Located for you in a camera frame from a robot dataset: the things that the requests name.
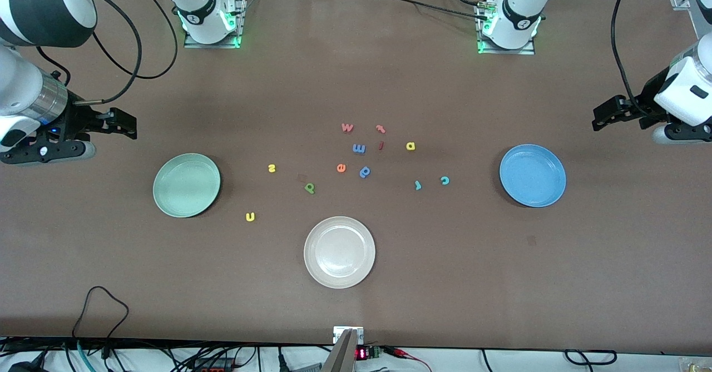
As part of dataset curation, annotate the green plate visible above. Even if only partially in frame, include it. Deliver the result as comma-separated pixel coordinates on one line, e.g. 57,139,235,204
153,153,221,219

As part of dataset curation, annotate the blue plate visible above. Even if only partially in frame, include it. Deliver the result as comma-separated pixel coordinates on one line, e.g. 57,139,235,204
499,143,567,208

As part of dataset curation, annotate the beige plate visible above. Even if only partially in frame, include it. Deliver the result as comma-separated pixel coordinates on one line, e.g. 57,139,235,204
304,216,376,290

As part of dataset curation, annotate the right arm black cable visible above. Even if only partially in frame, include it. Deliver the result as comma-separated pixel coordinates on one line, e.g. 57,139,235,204
33,0,179,106

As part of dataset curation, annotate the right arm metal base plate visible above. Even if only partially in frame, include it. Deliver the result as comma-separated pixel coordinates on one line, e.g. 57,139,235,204
184,0,246,49

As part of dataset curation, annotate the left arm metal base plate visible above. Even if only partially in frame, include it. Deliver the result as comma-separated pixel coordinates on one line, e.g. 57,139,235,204
476,0,536,56

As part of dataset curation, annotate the thin black looped cable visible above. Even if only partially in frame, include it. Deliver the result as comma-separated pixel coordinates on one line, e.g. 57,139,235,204
71,286,130,357

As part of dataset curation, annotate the long black table cable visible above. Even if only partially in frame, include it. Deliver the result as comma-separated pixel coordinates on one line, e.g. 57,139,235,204
364,0,490,20

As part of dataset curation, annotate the teal cable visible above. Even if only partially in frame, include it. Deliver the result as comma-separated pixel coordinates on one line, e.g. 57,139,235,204
77,340,94,372

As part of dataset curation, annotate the black coiled cable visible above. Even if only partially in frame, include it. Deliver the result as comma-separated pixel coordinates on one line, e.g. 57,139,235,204
565,349,618,366

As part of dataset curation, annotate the white mounting bracket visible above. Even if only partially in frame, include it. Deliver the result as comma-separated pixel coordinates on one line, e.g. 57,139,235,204
333,326,365,345

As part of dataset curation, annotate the red wire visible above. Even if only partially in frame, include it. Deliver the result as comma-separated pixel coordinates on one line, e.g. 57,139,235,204
389,347,433,372

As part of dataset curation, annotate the grey metal camera post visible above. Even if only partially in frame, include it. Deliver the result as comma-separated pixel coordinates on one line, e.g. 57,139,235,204
322,329,358,372

